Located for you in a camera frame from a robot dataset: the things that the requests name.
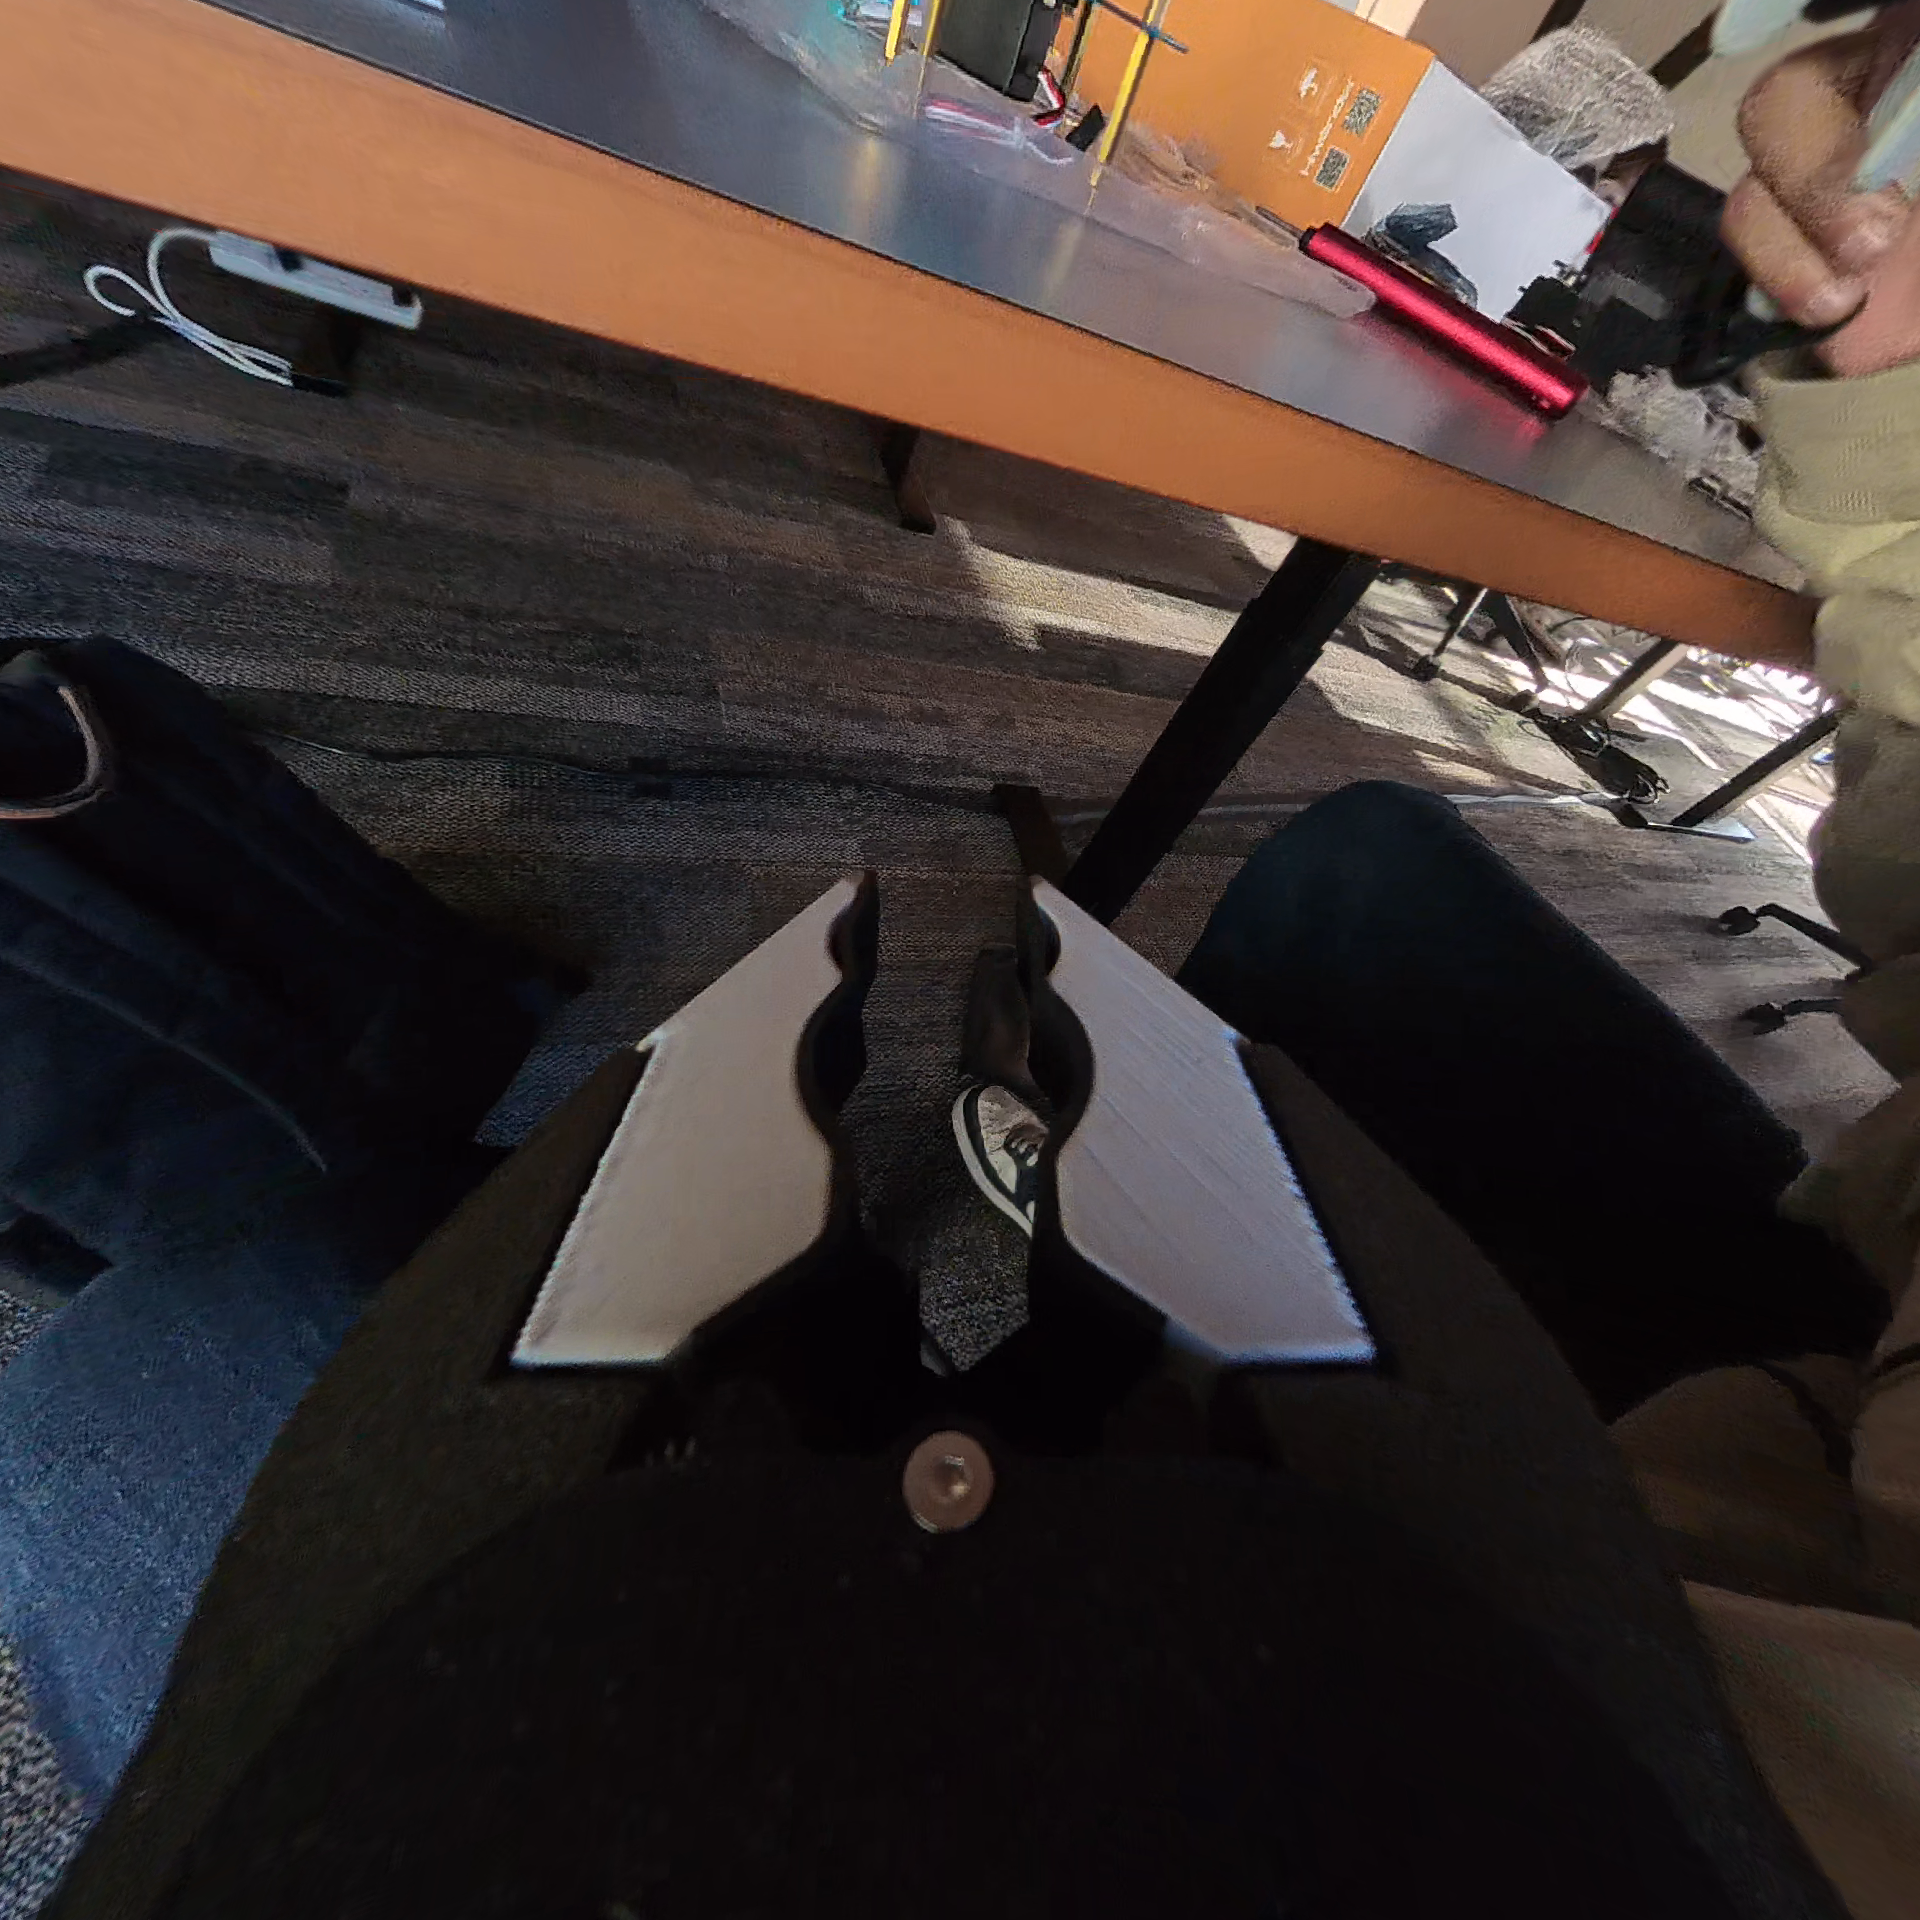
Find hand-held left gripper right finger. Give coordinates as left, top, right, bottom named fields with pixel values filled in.
left=1023, top=873, right=1378, bottom=1448

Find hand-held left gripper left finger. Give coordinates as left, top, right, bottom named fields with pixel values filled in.
left=510, top=869, right=923, bottom=1452

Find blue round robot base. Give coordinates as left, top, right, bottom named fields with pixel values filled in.
left=878, top=0, right=1195, bottom=169

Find black desk leg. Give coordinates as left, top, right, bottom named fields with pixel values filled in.
left=1063, top=537, right=1383, bottom=928

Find person's right hand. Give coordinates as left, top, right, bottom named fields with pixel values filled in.
left=1717, top=15, right=1920, bottom=379

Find black and white sneaker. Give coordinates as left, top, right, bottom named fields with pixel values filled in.
left=953, top=1082, right=1053, bottom=1239

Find black and red motor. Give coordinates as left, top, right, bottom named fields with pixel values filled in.
left=1508, top=156, right=1749, bottom=394

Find bubble wrap bundle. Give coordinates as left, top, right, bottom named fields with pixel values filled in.
left=1478, top=22, right=1676, bottom=169

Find person's dark trouser leg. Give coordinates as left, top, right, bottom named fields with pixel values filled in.
left=961, top=781, right=1896, bottom=1418

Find red screwdriver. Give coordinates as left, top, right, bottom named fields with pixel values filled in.
left=1298, top=222, right=1593, bottom=418

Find dark blue backpack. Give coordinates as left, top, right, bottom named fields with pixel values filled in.
left=0, top=637, right=591, bottom=1292

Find orange cardboard box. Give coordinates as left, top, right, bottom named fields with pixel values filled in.
left=1072, top=0, right=1619, bottom=279

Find black swivel office chair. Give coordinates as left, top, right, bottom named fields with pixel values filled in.
left=1711, top=899, right=1877, bottom=1037

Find large clear plastic bag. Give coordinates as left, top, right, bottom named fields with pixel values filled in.
left=706, top=0, right=1376, bottom=320

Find white power strip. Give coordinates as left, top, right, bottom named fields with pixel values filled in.
left=210, top=228, right=427, bottom=332

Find bag of cables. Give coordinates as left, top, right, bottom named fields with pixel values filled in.
left=1366, top=201, right=1502, bottom=294

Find white power cable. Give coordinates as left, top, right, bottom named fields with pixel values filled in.
left=86, top=232, right=352, bottom=394

